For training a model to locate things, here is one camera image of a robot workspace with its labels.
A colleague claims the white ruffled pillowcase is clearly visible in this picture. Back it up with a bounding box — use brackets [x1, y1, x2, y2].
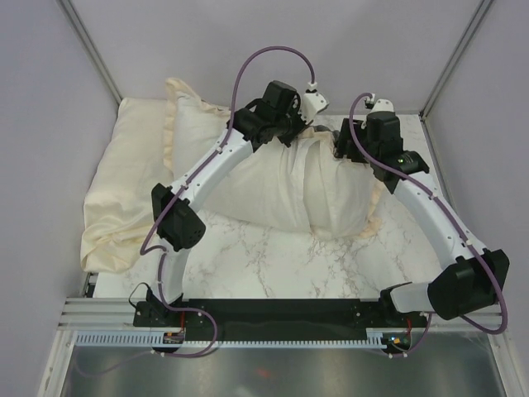
[164, 78, 383, 240]

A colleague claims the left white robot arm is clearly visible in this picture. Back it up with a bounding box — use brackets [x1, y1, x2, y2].
[133, 80, 328, 327]

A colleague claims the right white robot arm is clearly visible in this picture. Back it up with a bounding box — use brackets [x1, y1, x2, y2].
[335, 111, 510, 333]

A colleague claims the cream yellow pillow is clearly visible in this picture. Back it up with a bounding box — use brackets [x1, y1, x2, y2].
[80, 98, 173, 274]

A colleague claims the shiny metal sheet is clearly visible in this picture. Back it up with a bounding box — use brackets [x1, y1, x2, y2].
[63, 336, 506, 396]

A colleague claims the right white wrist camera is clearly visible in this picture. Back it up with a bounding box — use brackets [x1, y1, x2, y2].
[364, 93, 395, 114]

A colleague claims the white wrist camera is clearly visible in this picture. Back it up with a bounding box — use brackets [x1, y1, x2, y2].
[364, 93, 395, 114]
[300, 82, 329, 124]

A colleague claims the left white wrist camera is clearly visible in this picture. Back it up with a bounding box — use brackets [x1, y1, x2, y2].
[300, 82, 329, 124]

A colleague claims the right aluminium corner post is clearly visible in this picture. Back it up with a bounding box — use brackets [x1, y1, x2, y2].
[418, 0, 495, 121]

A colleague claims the aluminium corner post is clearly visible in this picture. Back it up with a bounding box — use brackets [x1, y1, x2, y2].
[418, 0, 495, 121]
[56, 0, 123, 107]

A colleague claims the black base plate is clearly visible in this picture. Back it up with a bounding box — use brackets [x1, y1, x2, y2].
[131, 297, 418, 342]

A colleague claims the left aluminium corner post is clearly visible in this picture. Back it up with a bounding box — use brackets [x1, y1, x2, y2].
[56, 0, 123, 107]

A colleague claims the aluminium frame rail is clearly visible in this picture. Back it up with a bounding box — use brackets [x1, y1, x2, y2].
[58, 298, 502, 331]

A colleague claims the white slotted cable duct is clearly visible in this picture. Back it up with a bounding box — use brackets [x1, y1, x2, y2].
[74, 330, 410, 349]

